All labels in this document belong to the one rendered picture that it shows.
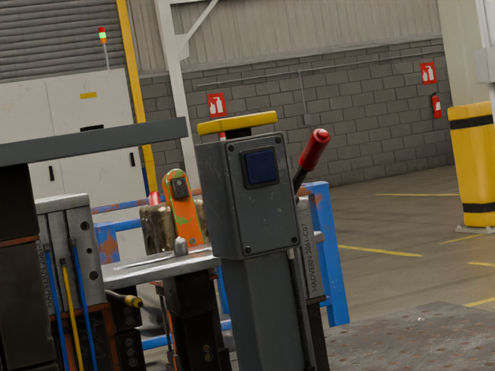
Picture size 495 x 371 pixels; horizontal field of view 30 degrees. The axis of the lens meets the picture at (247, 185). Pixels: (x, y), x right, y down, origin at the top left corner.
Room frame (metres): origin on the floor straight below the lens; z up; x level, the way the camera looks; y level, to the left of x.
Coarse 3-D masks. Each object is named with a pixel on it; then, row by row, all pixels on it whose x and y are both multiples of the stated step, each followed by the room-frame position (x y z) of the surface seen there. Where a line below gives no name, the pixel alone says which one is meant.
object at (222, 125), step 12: (216, 120) 0.86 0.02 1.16; (228, 120) 0.85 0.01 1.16; (240, 120) 0.86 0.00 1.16; (252, 120) 0.86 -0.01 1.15; (264, 120) 0.87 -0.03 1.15; (276, 120) 0.87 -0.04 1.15; (204, 132) 0.89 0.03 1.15; (216, 132) 0.87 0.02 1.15; (228, 132) 0.88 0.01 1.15; (240, 132) 0.88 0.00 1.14
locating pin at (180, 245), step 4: (176, 240) 1.20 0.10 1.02; (180, 240) 1.20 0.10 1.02; (184, 240) 1.21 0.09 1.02; (172, 244) 1.21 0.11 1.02; (176, 244) 1.20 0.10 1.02; (180, 244) 1.20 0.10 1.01; (184, 244) 1.20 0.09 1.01; (176, 248) 1.20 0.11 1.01; (180, 248) 1.20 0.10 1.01; (184, 248) 1.20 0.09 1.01; (188, 248) 1.21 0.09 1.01; (176, 252) 1.20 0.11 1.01; (180, 252) 1.20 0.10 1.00; (184, 252) 1.20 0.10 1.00; (188, 252) 1.21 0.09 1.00; (176, 256) 1.20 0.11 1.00
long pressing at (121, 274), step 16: (320, 240) 1.20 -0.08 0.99; (144, 256) 1.27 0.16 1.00; (160, 256) 1.24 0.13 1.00; (192, 256) 1.18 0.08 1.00; (208, 256) 1.13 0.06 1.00; (112, 272) 1.15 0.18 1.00; (128, 272) 1.09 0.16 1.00; (144, 272) 1.09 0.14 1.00; (160, 272) 1.10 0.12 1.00; (176, 272) 1.11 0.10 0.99; (112, 288) 1.07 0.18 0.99
